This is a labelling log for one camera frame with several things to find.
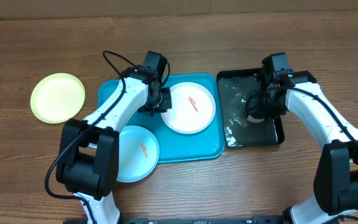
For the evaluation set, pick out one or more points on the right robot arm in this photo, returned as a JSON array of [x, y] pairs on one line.
[[335, 185]]

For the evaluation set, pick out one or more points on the green scrubbing sponge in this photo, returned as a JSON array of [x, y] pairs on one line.
[[255, 119]]

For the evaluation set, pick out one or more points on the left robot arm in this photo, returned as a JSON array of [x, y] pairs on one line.
[[88, 160]]

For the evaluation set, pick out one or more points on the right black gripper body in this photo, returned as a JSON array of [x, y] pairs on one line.
[[257, 112]]

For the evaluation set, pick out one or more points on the teal plastic tray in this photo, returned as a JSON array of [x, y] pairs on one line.
[[175, 147]]

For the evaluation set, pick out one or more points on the light blue plate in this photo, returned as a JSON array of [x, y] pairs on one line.
[[138, 154]]

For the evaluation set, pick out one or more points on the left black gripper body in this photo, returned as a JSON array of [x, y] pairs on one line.
[[158, 104]]

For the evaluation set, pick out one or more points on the yellow green plate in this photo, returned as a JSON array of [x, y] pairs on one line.
[[57, 98]]

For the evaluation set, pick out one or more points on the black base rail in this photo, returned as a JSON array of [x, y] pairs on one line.
[[254, 220]]

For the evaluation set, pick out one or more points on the black water tray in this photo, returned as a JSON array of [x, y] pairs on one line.
[[235, 87]]

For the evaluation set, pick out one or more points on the white pink plate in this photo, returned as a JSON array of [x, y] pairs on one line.
[[193, 108]]

